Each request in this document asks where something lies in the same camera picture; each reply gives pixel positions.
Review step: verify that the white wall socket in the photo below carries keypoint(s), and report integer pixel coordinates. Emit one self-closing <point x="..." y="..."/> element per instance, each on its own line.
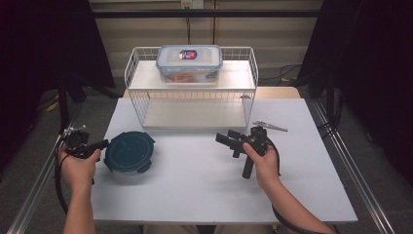
<point x="192" y="3"/>

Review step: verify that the person's left hand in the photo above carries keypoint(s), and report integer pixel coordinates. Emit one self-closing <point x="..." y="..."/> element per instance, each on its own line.
<point x="78" y="172"/>

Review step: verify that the aluminium rail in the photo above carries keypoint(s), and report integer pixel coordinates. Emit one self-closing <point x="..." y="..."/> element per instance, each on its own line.
<point x="35" y="182"/>
<point x="354" y="169"/>

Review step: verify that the round dark teal container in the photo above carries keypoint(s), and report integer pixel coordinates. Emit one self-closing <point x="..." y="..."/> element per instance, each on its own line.
<point x="130" y="151"/>

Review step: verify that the brown vertical pole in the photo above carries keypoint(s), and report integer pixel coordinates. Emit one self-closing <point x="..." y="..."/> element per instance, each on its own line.
<point x="214" y="29"/>

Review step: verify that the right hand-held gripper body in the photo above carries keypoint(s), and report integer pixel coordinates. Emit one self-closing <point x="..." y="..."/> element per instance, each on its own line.
<point x="259" y="139"/>

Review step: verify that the black horizontal bar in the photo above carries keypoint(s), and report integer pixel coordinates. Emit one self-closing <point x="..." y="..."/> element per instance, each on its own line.
<point x="146" y="13"/>

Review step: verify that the person's right hand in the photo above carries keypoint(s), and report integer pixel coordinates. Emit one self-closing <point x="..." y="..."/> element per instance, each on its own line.
<point x="268" y="169"/>

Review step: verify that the tan wooden table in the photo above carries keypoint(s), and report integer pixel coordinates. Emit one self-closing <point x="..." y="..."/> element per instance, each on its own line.
<point x="279" y="92"/>

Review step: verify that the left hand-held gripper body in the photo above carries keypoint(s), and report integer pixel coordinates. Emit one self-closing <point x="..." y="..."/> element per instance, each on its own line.
<point x="76" y="141"/>

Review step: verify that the black metal stand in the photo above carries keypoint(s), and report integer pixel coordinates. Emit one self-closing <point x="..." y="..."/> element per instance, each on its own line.
<point x="63" y="104"/>
<point x="330" y="97"/>

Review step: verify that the black curtain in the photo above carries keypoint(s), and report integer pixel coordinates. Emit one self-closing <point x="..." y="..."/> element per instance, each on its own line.
<point x="39" y="48"/>
<point x="373" y="65"/>

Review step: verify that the clear rectangular food container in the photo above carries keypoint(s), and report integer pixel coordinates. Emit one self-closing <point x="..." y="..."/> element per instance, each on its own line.
<point x="188" y="63"/>

